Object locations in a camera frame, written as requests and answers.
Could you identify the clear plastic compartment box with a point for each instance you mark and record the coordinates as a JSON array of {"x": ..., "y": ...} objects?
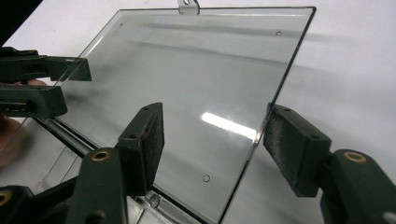
[{"x": 193, "y": 77}]

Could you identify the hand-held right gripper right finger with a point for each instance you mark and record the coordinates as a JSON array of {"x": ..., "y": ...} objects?
[{"x": 295, "y": 152}]

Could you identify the white table mat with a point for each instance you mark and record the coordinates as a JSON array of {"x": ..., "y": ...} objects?
[{"x": 348, "y": 68}]

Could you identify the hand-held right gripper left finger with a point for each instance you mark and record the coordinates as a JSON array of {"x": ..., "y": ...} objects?
[{"x": 141, "y": 149}]

